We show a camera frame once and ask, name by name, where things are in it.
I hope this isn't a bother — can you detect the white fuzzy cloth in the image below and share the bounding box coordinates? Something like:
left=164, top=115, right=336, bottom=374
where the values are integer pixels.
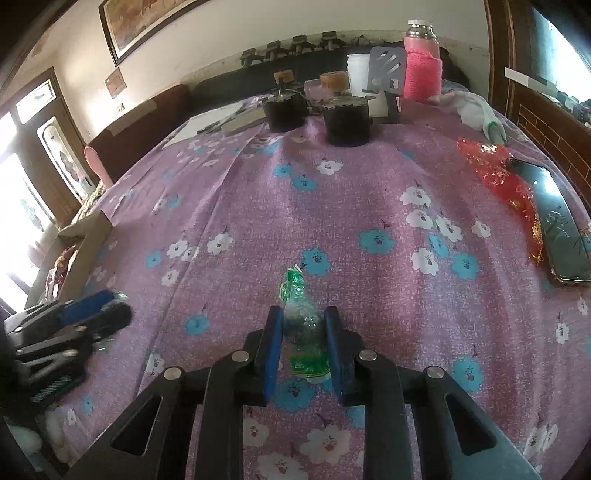
left=7, top=408, right=68, bottom=462

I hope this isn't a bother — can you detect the black jar with cork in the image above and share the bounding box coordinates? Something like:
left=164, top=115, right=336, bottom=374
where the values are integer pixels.
left=262, top=69, right=309, bottom=134
left=320, top=71, right=372, bottom=148

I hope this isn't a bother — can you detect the grey notebook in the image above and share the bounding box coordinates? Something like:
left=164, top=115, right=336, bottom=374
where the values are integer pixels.
left=222, top=108, right=269, bottom=137

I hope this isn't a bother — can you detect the large framed picture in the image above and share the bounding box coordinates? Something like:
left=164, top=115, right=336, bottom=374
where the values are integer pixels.
left=99, top=0, right=208, bottom=68

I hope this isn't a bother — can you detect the white paper sheet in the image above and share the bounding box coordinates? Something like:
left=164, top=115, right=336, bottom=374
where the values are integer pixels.
left=161, top=102, right=252, bottom=148

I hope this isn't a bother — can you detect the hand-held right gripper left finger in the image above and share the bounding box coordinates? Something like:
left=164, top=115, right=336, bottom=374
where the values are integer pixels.
left=65, top=305, right=286, bottom=480

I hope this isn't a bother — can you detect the wooden door with glass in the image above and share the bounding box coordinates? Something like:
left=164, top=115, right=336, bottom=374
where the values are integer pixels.
left=0, top=67, right=100, bottom=232

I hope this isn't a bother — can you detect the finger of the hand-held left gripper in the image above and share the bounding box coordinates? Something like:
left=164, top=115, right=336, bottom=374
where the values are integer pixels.
left=7, top=290, right=118, bottom=335
left=16, top=304, right=134, bottom=365

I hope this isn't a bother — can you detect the grey slotted spatula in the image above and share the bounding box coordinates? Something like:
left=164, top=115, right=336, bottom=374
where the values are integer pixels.
left=362, top=46, right=408, bottom=124

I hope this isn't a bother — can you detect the red plastic wrapper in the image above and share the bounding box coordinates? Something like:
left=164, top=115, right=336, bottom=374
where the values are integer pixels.
left=457, top=138, right=548, bottom=264

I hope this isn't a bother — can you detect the pink chair back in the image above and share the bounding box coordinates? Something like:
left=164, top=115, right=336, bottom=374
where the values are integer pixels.
left=84, top=147, right=114, bottom=188

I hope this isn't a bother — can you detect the white plastic container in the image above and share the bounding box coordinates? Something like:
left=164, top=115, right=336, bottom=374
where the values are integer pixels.
left=346, top=53, right=389, bottom=118

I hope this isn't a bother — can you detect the black pen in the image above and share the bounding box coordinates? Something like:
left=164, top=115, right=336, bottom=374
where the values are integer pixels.
left=196, top=108, right=250, bottom=136

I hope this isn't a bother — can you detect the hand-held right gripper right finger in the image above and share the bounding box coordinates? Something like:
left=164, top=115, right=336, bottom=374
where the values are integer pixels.
left=323, top=306, right=541, bottom=480

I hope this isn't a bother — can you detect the cardboard box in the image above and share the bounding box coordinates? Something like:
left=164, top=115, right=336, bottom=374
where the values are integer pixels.
left=34, top=210, right=114, bottom=305

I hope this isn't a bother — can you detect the wooden furniture panel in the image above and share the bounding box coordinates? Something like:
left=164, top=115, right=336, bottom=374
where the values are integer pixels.
left=485, top=0, right=591, bottom=158

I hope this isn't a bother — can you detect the dark sofa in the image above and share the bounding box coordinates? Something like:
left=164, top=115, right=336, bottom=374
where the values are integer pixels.
left=88, top=44, right=469, bottom=153

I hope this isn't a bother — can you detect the bottle with pink sleeve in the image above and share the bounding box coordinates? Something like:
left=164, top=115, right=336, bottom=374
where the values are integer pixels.
left=403, top=19, right=444, bottom=102

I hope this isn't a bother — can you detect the purple floral blanket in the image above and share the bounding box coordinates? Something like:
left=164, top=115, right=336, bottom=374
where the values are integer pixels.
left=41, top=92, right=591, bottom=480

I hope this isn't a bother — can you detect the green candy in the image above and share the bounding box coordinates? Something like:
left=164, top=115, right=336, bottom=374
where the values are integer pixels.
left=279, top=265, right=331, bottom=384

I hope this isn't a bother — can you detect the small framed picture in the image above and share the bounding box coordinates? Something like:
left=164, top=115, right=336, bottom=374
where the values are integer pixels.
left=105, top=68, right=127, bottom=99

